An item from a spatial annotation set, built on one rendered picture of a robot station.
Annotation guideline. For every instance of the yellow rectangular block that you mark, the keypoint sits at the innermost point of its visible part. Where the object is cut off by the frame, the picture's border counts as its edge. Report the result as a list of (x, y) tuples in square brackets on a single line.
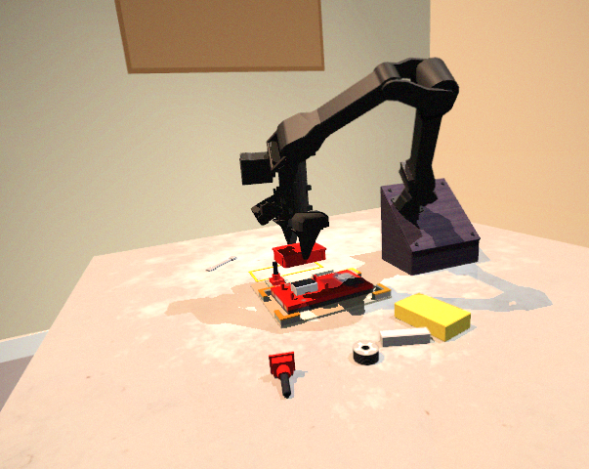
[(442, 320)]

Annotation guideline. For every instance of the black toy tyre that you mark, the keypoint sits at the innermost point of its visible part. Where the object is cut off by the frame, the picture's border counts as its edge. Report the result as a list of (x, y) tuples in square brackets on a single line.
[(366, 353)]

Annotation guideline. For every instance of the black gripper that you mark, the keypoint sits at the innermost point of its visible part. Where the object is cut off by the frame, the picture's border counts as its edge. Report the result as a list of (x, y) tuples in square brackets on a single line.
[(301, 221)]

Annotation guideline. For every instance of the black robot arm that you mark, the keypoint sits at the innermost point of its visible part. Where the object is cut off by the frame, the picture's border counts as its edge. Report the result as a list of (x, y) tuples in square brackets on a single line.
[(432, 91)]

